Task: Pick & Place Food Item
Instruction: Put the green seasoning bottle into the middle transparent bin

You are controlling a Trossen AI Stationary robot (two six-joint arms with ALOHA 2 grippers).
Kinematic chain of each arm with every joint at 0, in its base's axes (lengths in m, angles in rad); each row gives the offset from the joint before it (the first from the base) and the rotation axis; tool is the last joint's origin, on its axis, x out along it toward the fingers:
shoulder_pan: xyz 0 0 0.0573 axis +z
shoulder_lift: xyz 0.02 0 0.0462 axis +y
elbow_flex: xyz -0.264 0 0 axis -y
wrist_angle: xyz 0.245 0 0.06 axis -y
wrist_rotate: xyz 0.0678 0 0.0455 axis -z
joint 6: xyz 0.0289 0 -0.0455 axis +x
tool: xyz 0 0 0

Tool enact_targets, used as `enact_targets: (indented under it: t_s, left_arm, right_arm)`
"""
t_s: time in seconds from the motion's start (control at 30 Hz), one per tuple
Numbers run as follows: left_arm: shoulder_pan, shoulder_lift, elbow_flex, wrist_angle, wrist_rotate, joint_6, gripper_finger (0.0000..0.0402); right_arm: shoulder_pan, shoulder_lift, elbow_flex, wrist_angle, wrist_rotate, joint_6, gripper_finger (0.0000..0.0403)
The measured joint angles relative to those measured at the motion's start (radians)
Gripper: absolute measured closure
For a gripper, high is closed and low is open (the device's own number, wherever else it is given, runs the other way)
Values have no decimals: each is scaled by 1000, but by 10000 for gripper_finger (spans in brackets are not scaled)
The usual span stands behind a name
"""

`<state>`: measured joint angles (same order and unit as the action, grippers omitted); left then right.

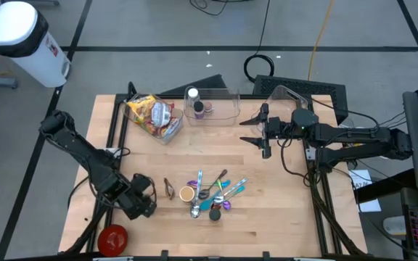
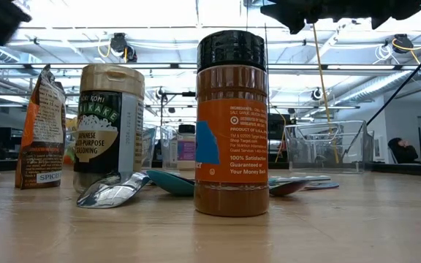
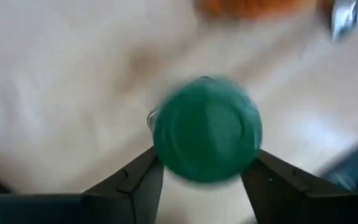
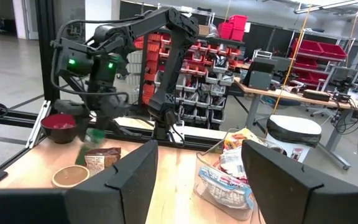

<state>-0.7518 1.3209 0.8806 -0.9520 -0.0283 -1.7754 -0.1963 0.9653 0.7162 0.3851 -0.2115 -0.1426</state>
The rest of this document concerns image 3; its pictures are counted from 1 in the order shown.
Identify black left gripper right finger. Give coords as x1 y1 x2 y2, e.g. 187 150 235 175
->
241 149 350 224

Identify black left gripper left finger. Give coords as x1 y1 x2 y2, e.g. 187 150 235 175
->
80 146 165 224

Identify green lid spice jar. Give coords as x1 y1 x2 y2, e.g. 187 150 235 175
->
146 75 264 184

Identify brown spice pouch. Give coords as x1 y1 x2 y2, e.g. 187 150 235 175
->
193 0 334 22

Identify large silver spoon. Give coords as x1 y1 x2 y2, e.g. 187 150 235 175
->
330 0 358 42

